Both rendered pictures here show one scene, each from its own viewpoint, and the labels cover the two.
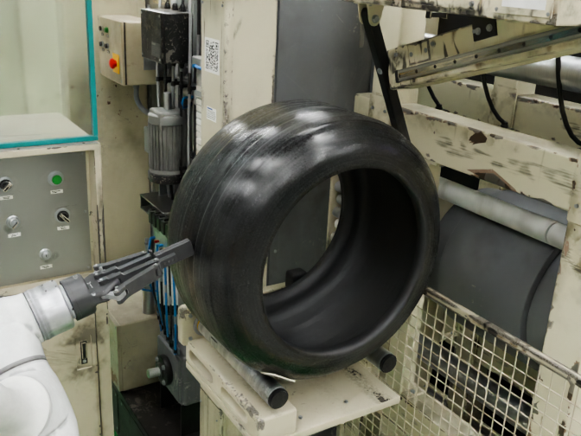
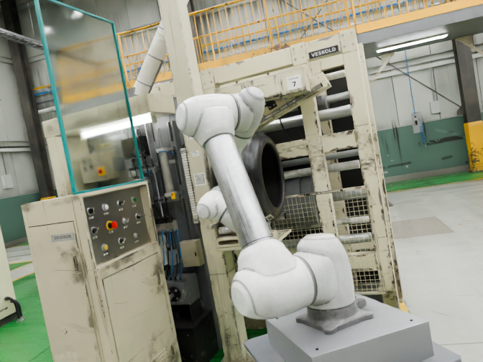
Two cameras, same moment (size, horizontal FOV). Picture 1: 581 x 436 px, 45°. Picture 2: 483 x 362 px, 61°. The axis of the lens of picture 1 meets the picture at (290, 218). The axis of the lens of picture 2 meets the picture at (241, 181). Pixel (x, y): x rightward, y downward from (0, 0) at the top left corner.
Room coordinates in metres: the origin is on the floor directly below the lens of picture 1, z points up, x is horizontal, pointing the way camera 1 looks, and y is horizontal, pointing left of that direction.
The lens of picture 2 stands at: (-0.63, 1.40, 1.30)
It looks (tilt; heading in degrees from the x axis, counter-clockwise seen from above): 3 degrees down; 325
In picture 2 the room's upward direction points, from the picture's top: 10 degrees counter-clockwise
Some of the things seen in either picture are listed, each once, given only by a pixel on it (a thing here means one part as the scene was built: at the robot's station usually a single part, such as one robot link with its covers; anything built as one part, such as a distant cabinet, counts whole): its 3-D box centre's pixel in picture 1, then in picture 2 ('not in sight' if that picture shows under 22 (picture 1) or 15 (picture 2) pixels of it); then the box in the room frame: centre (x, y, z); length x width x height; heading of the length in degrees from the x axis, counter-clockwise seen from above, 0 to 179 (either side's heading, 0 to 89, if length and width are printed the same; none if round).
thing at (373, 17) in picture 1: (370, 13); not in sight; (1.65, -0.16, 1.61); 0.06 x 0.06 x 0.05; 33
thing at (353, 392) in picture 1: (290, 380); (255, 239); (1.39, -0.02, 0.80); 0.37 x 0.36 x 0.02; 123
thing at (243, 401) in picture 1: (236, 381); (246, 238); (1.32, 0.10, 0.83); 0.36 x 0.09 x 0.06; 33
